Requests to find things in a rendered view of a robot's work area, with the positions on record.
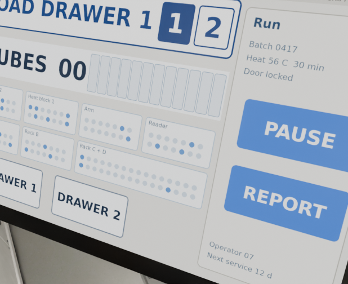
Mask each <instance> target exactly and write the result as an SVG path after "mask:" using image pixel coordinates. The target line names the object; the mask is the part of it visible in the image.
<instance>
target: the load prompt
mask: <svg viewBox="0 0 348 284"><path fill-rule="evenodd" d="M242 5H243V0H0V27H1V28H9V29H17V30H24V31H29V32H36V33H44V34H52V35H56V36H64V37H72V38H79V39H87V40H91V41H99V42H106V43H114V44H119V45H126V46H134V47H142V48H149V49H154V50H161V51H169V52H176V53H181V54H189V55H197V56H204V57H212V58H217V59H224V60H231V61H232V58H233V52H234V47H235V41H236V37H237V32H238V26H239V20H240V15H241V11H242Z"/></svg>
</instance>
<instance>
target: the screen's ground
mask: <svg viewBox="0 0 348 284"><path fill-rule="evenodd" d="M59 46H65V47H72V48H79V49H84V50H91V51H97V52H104V53H109V54H116V55H123V56H130V57H137V58H142V59H149V60H156V61H162V62H167V63H174V64H181V65H188V66H195V67H200V68H207V69H214V70H220V71H225V72H230V73H229V79H228V82H227V88H226V94H225V99H224V105H223V109H222V114H221V120H220V121H217V120H214V119H208V118H203V117H197V116H192V115H189V114H183V113H178V112H173V111H169V110H164V109H159V108H153V107H150V106H144V105H139V104H134V103H129V102H125V101H120V100H114V99H110V98H106V97H101V96H95V95H90V94H84V93H81V92H76V91H70V90H65V89H62V88H56V87H55V80H56V69H57V59H58V53H59ZM0 83H2V84H6V85H10V86H16V87H21V88H26V89H29V90H34V91H39V92H44V93H48V94H53V95H58V96H63V97H68V98H71V99H77V100H82V101H87V102H90V103H95V104H100V105H106V106H109V107H114V108H119V109H124V110H129V111H133V112H138V113H142V114H148V115H151V116H156V117H161V118H166V119H171V120H175V121H180V122H185V123H190V124H194V125H198V126H203V127H209V128H214V129H217V130H218V135H217V140H216V146H215V152H214V155H213V161H212V167H211V172H210V176H209V182H208V187H207V193H206V198H205V202H204V207H203V212H200V211H197V210H193V209H190V208H187V207H184V206H180V205H176V204H174V203H170V202H166V201H163V200H160V199H157V198H153V197H149V196H146V195H143V194H140V193H136V192H133V191H130V190H126V189H123V188H119V187H116V186H113V185H109V184H106V183H102V182H100V181H96V180H92V179H89V178H86V177H83V176H79V175H76V174H72V173H69V172H66V171H62V170H59V169H56V168H53V167H49V166H45V165H42V164H39V163H35V162H32V161H28V160H25V159H22V158H19V157H15V156H11V155H9V154H5V153H2V152H0V157H2V158H5V159H9V160H11V161H15V162H18V163H22V164H25V165H28V166H32V167H35V168H38V169H41V170H44V173H43V184H42V194H41V204H40V210H37V209H35V208H32V207H29V206H26V205H23V204H20V203H17V202H15V201H12V200H9V199H6V198H3V197H0V205H3V206H6V207H9V208H12V209H14V210H17V211H20V212H23V213H25V214H28V215H31V216H34V217H36V218H39V219H42V220H45V221H47V222H50V223H53V224H56V225H59V226H61V227H64V228H67V229H70V230H73V231H75V232H78V233H80V234H84V235H86V236H89V237H92V238H94V239H98V240H100V241H103V242H106V243H108V244H111V245H114V246H117V247H120V248H122V249H125V250H127V251H130V252H134V253H136V254H139V255H141V256H144V257H147V258H149V259H153V260H155V261H158V262H161V263H163V264H167V265H169V266H172V267H174V268H177V269H181V270H183V271H186V272H188V273H191V274H194V275H196V276H200V277H202V278H205V279H208V280H210V281H213V282H216V283H219V284H341V283H342V279H343V275H344V272H345V268H346V264H347V261H348V209H347V213H346V217H345V221H344V224H343V228H342V232H341V236H340V240H339V243H334V242H331V241H327V240H324V239H321V238H317V237H313V236H310V235H307V234H303V233H300V232H296V231H293V230H290V229H286V228H282V227H279V226H276V225H272V224H269V223H265V222H262V221H258V220H255V219H251V218H248V217H245V216H241V215H237V214H234V213H231V212H227V211H224V210H222V209H223V206H224V200H225V196H226V190H227V185H228V181H229V176H230V170H231V165H232V164H236V165H240V166H244V167H249V168H253V169H257V170H261V171H265V172H269V173H273V174H277V175H282V176H286V177H289V178H294V179H298V180H302V181H307V182H310V183H314V184H319V185H323V186H327V187H331V188H335V189H339V190H344V191H347V192H348V173H347V172H342V171H337V170H333V169H329V168H324V167H319V166H315V165H310V164H307V163H302V162H297V161H293V160H289V159H285V158H280V157H275V156H270V155H267V154H262V153H257V152H253V151H250V150H245V149H240V148H236V147H235V146H236V142H237V137H238V131H239V126H240V120H241V117H242V112H243V107H244V101H245V98H250V99H256V100H262V101H268V102H272V103H278V104H284V105H290V106H294V107H300V108H307V109H313V110H319V111H323V112H329V113H335V114H342V115H345V116H348V0H243V5H242V11H241V15H240V20H239V26H238V32H237V37H236V41H235V47H234V52H233V58H232V61H231V60H224V59H217V58H212V57H204V56H197V55H189V54H181V53H176V52H169V51H161V50H154V49H149V48H142V47H134V46H126V45H119V44H114V43H106V42H99V41H91V40H87V39H79V38H72V37H64V36H59V35H52V34H44V33H36V32H29V31H24V30H17V29H9V28H1V27H0ZM55 174H58V175H61V176H64V177H67V178H71V179H74V180H78V181H81V182H84V183H87V184H91V185H94V186H97V187H100V188H104V189H107V190H111V191H114V192H117V193H120V194H124V195H127V196H129V197H130V200H129V204H128V211H127V219H126V226H125V230H124V237H123V239H120V238H117V237H114V236H111V235H108V234H106V233H103V232H99V231H97V230H94V229H91V228H88V227H85V226H83V225H80V224H77V223H74V222H72V221H69V220H66V219H63V218H60V217H57V216H55V215H51V214H50V212H51V202H52V192H53V182H54V177H55Z"/></svg>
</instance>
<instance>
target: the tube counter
mask: <svg viewBox="0 0 348 284"><path fill-rule="evenodd" d="M229 73H230V72H225V71H220V70H214V69H207V68H200V67H195V66H188V65H181V64H174V63H167V62H162V61H156V60H149V59H142V58H137V57H130V56H123V55H116V54H109V53H104V52H97V51H91V50H84V49H79V48H72V47H65V46H59V53H58V59H57V69H56V80H55V87H56V88H62V89H65V90H70V91H76V92H81V93H84V94H90V95H95V96H101V97H106V98H110V99H114V100H120V101H125V102H129V103H134V104H139V105H144V106H148V107H153V108H159V109H164V110H169V111H173V112H178V113H183V114H189V115H192V116H197V117H203V118H208V119H214V120H217V121H220V120H221V114H222V109H223V105H224V99H225V94H226V88H227V82H228V79H229Z"/></svg>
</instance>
